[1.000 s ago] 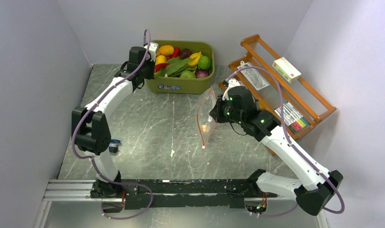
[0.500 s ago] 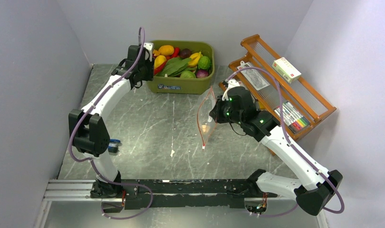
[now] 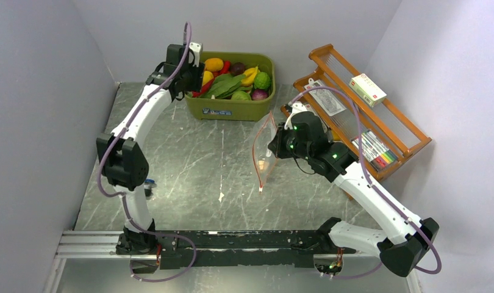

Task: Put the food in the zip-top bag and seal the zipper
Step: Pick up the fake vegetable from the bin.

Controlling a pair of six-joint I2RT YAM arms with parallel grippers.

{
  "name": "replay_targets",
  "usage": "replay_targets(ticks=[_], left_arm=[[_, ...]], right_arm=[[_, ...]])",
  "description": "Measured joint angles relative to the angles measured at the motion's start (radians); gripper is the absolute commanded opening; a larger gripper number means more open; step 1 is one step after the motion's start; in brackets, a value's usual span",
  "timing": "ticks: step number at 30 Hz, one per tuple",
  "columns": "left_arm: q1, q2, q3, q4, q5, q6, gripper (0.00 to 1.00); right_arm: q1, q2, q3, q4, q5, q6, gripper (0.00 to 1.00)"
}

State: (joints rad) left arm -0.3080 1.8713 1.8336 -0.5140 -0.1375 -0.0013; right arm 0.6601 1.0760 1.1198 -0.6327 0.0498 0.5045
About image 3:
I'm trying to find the green leafy vegetable toy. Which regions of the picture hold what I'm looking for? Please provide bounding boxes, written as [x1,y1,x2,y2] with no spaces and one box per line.
[200,74,251,99]

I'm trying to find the blue black pliers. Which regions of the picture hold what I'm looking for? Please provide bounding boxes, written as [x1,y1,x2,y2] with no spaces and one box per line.
[144,179,156,198]

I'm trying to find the clear zip top bag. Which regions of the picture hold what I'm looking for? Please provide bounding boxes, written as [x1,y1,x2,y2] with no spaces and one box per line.
[250,111,277,194]

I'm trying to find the dark purple fruit toy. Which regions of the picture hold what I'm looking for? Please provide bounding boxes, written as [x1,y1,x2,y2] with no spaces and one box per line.
[229,62,246,76]

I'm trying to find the green custard apple toy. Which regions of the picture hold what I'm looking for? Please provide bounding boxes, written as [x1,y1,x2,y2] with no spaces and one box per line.
[253,71,271,90]

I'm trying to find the white green box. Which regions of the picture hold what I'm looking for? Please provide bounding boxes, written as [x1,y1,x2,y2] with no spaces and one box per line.
[348,73,387,107]

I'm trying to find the green round cabbage toy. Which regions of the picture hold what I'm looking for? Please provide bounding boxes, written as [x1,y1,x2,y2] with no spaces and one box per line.
[231,91,251,101]

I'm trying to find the green plastic bin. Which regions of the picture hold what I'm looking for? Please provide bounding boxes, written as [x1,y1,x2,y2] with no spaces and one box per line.
[185,51,276,121]

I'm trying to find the small red chili toy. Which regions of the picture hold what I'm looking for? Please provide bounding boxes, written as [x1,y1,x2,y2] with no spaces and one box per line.
[219,60,231,75]

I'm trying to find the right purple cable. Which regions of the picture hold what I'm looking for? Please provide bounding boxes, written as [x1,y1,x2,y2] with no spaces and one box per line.
[289,85,443,281]

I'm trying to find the yellow banana toy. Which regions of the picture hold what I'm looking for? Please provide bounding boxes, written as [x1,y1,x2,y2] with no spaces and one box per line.
[241,67,259,87]

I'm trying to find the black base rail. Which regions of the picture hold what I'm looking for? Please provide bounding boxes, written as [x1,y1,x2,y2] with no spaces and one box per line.
[115,218,357,272]

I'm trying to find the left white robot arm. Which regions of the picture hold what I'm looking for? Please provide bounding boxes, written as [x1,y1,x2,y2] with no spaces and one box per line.
[96,42,204,255]

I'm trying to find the red chili pepper toy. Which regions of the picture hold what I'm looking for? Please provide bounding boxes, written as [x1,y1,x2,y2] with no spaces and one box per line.
[192,78,215,98]

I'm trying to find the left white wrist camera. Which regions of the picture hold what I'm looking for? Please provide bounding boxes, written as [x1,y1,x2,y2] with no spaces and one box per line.
[189,42,203,67]

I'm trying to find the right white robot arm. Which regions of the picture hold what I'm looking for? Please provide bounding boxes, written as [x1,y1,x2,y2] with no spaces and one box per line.
[268,111,440,277]

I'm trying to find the white packaged card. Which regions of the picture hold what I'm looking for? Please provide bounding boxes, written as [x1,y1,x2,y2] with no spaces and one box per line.
[304,78,346,117]

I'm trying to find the colour marker pen set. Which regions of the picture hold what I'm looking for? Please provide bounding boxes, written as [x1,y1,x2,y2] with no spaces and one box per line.
[361,129,398,171]

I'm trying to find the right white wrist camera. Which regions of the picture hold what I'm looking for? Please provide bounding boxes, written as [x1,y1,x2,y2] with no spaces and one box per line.
[284,102,308,129]

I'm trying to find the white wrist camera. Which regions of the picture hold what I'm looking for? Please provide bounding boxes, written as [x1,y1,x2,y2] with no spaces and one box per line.
[189,42,203,67]
[284,102,308,129]

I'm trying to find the purple onion toy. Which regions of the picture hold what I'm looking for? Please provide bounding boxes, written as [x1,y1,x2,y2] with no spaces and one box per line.
[251,89,268,101]

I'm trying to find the orange wooden rack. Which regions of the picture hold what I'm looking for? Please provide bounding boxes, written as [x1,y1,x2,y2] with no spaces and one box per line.
[293,44,432,181]

